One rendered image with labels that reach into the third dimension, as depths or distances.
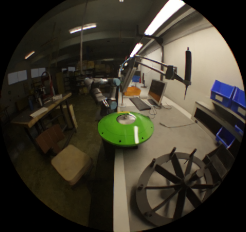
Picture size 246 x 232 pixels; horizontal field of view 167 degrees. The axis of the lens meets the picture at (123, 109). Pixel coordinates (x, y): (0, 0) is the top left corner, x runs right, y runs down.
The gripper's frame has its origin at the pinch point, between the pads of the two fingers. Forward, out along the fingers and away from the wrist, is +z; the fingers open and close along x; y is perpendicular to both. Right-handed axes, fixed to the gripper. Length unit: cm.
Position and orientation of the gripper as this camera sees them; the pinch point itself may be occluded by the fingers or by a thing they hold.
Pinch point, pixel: (108, 107)
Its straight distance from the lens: 53.6
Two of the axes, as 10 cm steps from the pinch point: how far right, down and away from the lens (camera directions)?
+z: 6.2, 7.4, -2.6
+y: -4.2, 5.9, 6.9
